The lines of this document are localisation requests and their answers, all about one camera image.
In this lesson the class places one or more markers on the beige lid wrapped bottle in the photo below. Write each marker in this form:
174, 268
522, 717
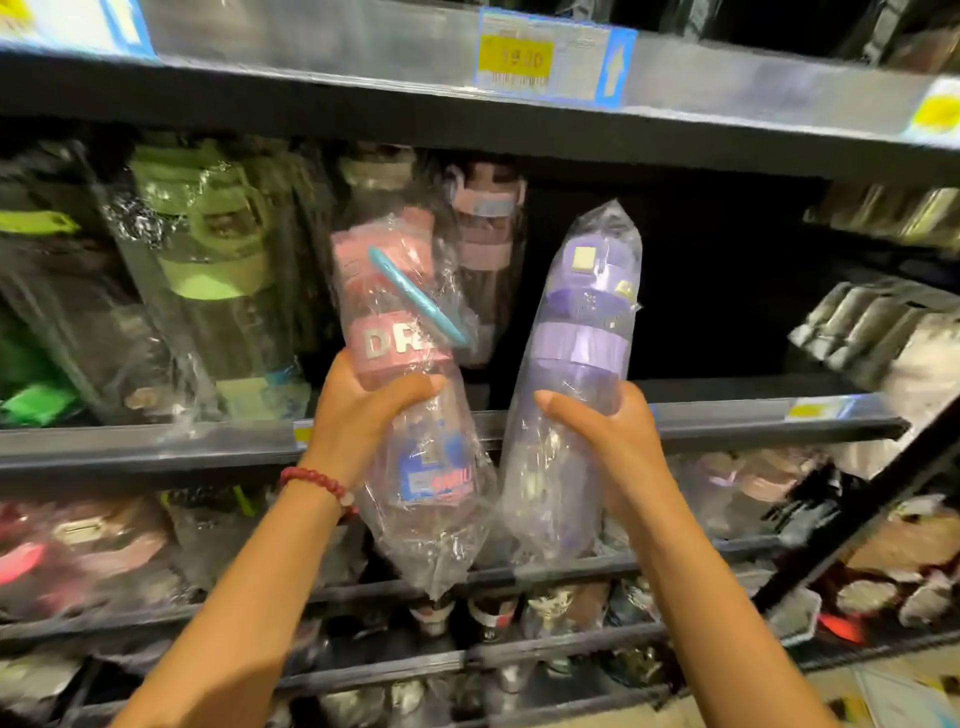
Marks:
375, 176

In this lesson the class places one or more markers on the row of silver wrapped cups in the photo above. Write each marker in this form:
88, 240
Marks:
862, 322

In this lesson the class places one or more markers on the person's left hand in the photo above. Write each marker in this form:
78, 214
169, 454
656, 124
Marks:
352, 420

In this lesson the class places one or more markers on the pale pink wrapped bottle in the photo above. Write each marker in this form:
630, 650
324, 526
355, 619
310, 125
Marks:
487, 240

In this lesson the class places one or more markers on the person's right hand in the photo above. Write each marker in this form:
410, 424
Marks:
619, 442

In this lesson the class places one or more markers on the person's right forearm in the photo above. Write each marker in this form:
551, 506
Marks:
712, 622

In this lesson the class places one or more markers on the grey metal shelf board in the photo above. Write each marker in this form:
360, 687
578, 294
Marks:
150, 446
300, 82

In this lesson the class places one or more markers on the blue yellow price label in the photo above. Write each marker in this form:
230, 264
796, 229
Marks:
75, 22
547, 60
937, 112

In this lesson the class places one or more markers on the person's right thumb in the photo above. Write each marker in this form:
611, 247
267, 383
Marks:
570, 409

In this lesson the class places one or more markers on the person's left forearm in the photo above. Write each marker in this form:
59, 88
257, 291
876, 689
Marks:
247, 600

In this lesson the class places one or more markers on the pile of brown wrapped goods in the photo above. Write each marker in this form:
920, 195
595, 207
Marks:
907, 555

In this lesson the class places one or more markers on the person's left thumb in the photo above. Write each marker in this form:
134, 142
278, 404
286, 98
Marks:
412, 391

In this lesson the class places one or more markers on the black metal shelf post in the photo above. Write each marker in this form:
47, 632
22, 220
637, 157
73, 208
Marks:
862, 510

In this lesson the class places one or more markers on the pink water bottle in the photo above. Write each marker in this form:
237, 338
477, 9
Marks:
420, 480

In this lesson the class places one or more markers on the green wrapped water bottle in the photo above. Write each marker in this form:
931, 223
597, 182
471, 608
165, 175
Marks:
217, 285

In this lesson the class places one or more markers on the purple water bottle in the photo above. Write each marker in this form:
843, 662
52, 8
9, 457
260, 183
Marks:
577, 337

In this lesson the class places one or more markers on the pink wrapped lunch bottle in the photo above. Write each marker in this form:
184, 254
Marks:
75, 547

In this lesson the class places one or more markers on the row of small wrapped bottles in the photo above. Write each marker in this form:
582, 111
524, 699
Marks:
525, 622

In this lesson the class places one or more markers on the small yellow shelf label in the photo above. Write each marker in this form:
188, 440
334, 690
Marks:
814, 409
302, 433

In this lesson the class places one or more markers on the row of metallic wrapped flasks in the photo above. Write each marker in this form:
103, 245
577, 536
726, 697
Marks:
892, 210

